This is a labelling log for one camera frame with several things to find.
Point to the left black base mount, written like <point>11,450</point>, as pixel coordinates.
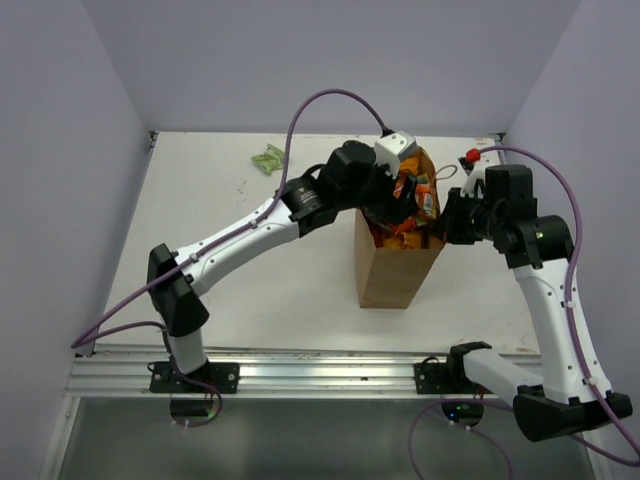
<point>223,376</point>

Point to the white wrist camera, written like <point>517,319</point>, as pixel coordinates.
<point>392,149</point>
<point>475,165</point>

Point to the small orange snack packet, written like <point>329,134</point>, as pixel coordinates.
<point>422,169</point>

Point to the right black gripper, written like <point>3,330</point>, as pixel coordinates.
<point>447,227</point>

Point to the tall orange snack bag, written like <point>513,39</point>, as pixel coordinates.
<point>405,236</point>

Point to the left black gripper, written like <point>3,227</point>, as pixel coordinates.
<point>392,208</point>

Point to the brown paper bag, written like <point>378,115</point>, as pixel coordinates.
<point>388,278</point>

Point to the green snack packet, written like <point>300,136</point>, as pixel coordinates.
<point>270,160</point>

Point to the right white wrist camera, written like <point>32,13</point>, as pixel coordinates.
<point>475,165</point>

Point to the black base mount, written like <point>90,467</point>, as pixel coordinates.
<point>431,377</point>
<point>223,376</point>

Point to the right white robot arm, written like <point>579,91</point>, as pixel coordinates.
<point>572,394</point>

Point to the aluminium rail frame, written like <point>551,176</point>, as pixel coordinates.
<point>124,372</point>

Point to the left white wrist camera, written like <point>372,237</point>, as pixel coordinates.
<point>392,149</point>

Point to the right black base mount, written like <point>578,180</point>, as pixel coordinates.
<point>431,377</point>

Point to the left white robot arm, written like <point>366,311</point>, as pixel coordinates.
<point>356,176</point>

